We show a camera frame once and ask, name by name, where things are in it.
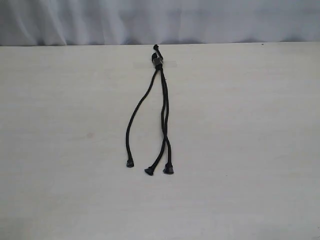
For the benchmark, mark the white curtain backdrop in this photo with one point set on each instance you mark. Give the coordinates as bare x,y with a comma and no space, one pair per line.
148,22

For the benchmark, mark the clear tape strip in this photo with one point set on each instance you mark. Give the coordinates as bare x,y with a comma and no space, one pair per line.
150,65

